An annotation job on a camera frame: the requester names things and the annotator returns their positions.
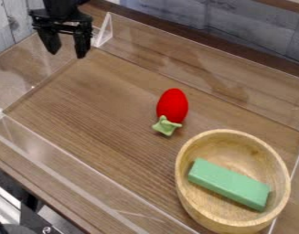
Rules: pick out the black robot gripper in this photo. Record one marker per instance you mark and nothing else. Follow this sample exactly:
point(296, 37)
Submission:
point(76, 23)

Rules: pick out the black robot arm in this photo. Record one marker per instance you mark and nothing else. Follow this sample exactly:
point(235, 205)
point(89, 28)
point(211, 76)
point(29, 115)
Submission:
point(60, 8)

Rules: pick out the red plush strawberry fruit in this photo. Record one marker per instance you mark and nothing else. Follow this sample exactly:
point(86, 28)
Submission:
point(171, 111)

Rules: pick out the light wooden bowl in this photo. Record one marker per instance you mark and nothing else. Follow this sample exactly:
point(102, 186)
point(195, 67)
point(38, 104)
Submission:
point(247, 155)

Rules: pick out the green rectangular block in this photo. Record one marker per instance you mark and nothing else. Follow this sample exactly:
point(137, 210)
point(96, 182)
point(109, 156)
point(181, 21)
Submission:
point(227, 183)

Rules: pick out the clear acrylic enclosure wall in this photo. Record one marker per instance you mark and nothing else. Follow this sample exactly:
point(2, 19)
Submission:
point(76, 141)

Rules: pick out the black metal stand bracket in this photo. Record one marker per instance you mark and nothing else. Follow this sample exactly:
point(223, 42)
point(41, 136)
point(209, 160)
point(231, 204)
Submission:
point(29, 219)

